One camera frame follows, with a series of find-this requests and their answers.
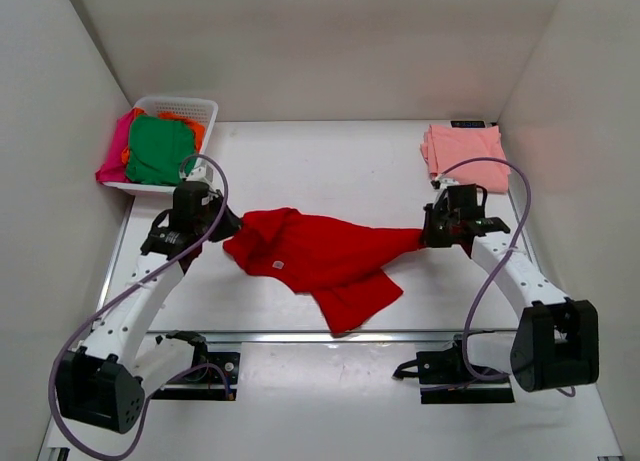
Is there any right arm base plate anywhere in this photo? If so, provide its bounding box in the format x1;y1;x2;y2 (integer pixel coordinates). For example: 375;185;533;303
392;335;515;406

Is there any green t shirt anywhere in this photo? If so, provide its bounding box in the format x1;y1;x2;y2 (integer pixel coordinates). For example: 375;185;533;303
124;115;197;186

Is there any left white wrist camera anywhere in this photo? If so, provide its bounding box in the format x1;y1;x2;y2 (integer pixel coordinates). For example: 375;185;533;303
180;158;218;189

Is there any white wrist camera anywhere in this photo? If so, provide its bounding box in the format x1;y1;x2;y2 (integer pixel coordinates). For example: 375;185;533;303
430;176;459;191
180;158;218;189

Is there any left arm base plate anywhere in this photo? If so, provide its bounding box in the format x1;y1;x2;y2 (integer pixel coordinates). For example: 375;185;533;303
151;331;241;402

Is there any magenta t shirt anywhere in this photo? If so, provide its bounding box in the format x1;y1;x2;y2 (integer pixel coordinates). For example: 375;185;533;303
95;108;145;184

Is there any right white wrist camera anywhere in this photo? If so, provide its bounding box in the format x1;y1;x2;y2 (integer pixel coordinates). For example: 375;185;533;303
430;176;459;191

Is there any white plastic basket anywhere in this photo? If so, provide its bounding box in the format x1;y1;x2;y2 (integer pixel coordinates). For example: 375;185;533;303
102;96;218;196

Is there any folded pink t shirt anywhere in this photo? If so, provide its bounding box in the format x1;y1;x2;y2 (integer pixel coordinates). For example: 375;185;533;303
420;125;511;194

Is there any orange t shirt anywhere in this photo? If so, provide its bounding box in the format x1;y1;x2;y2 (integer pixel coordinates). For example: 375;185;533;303
120;108;206;165

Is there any aluminium table rail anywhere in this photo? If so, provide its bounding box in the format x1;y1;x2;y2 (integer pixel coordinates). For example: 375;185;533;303
144;330;521;345

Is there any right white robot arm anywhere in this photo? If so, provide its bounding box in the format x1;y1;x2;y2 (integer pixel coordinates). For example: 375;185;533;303
421;184;600;392

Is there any red t shirt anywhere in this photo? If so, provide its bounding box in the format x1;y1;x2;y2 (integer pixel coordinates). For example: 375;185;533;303
223;207;424;335

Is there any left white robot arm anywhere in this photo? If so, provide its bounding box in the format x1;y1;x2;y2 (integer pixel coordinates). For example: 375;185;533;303
53;181;241;434

